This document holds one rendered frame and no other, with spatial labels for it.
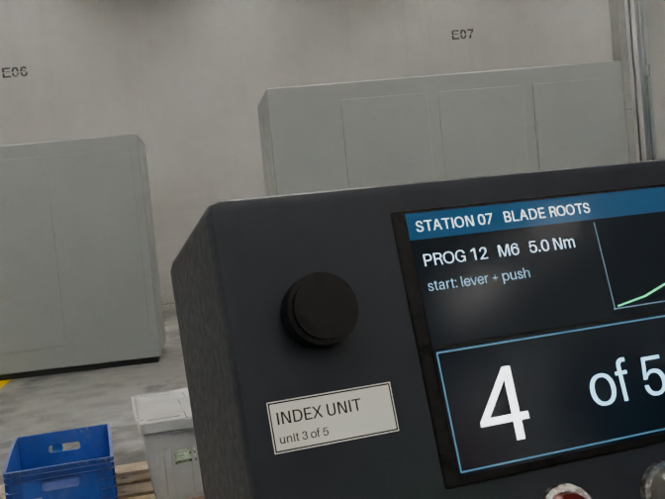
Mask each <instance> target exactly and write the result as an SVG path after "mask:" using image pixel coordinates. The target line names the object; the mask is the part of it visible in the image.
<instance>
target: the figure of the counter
mask: <svg viewBox="0 0 665 499"><path fill-rule="evenodd" d="M432 352H433V357H434V362H435V367H436V371H437V376H438V381H439V386H440V391H441V396H442V401H443V406H444V411H445V416H446V420H447V425H448V429H449V434H450V439H451V444H452V449H453V454H454V459H455V464H456V469H457V473H458V477H462V476H466V475H471V474H475V473H480V472H485V471H489V470H494V469H499V468H503V467H508V466H513V465H517V464H522V463H527V462H531V461H536V460H540V459H545V458H550V457H554V456H559V455H563V454H567V453H568V448H567V445H566V441H565V436H564V432H563V427H562V423H561V419H560V414H559V410H558V406H557V401H556V397H555V392H554V388H553V384H552V379H551V375H550V370H549V366H548V362H547V357H546V353H545V348H544V344H543V340H542V335H541V332H540V333H534V334H528V335H521V336H515V337H509V338H503V339H497V340H491V341H485V342H479V343H473V344H467V345H461V346H454V347H448V348H442V349H433V350H432Z"/></svg>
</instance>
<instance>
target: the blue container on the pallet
mask: <svg viewBox="0 0 665 499"><path fill-rule="evenodd" d="M73 442H80V448H79V449H67V450H64V448H63V444H66V443H73ZM50 446H51V449H52V452H49V450H48V448H49V447H50ZM2 474H3V480H4V486H5V495H6V499H118V493H117V483H116V473H115V463H114V452H113V440H112V433H111V427H110V424H101V425H94V426H87V427H81V428H74V429H67V430H61V431H55V432H48V433H42V434H35V435H29V436H22V437H17V438H15V439H14V440H13V442H12V445H11V447H10V450H9V452H8V455H7V458H6V461H5V465H4V469H3V473H2Z"/></svg>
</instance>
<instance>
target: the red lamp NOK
mask: <svg viewBox="0 0 665 499"><path fill-rule="evenodd" d="M539 499H592V498H591V496H590V495H589V494H588V493H587V492H586V491H585V490H583V489H582V488H581V487H578V486H576V485H573V484H569V483H557V484H554V485H552V486H550V487H549V488H547V489H546V490H545V491H544V492H543V493H542V495H541V496H540V498H539Z"/></svg>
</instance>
